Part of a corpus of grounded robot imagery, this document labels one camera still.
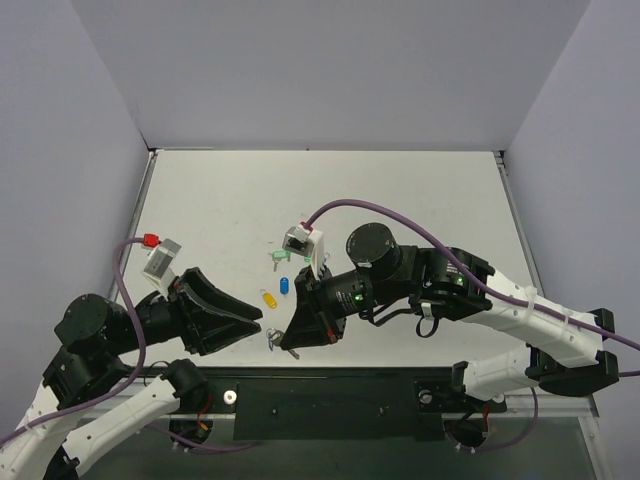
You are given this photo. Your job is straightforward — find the silver key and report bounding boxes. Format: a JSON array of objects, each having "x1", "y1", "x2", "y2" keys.
[{"x1": 266, "y1": 328, "x2": 300, "y2": 361}]

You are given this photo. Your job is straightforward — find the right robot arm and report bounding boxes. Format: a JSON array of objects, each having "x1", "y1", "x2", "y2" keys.
[{"x1": 280, "y1": 223, "x2": 620, "y2": 409}]

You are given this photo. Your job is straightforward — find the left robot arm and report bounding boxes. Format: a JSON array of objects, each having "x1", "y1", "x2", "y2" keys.
[{"x1": 1, "y1": 268, "x2": 263, "y2": 479}]

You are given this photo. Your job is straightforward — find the dark blue key tag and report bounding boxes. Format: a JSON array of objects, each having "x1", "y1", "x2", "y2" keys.
[{"x1": 279, "y1": 277, "x2": 290, "y2": 295}]

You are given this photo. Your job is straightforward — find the yellow key tag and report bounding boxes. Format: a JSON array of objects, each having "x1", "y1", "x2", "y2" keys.
[{"x1": 261, "y1": 291, "x2": 278, "y2": 309}]

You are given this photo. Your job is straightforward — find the green key tag with key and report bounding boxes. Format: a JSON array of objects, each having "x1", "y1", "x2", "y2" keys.
[{"x1": 270, "y1": 250, "x2": 291, "y2": 272}]

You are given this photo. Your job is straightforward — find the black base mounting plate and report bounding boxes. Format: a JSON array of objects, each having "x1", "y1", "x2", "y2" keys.
[{"x1": 201, "y1": 367, "x2": 506, "y2": 441}]

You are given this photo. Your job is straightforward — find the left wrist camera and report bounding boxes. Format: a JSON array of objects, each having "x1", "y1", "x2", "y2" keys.
[{"x1": 142, "y1": 239, "x2": 181, "y2": 297}]

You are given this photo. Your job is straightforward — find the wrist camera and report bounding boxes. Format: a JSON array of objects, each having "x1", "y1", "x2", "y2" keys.
[
  {"x1": 142, "y1": 239, "x2": 181, "y2": 297},
  {"x1": 282, "y1": 222, "x2": 325, "y2": 279}
]

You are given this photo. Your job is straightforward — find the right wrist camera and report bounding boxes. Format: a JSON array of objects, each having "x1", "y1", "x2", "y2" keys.
[{"x1": 282, "y1": 222, "x2": 325, "y2": 279}]

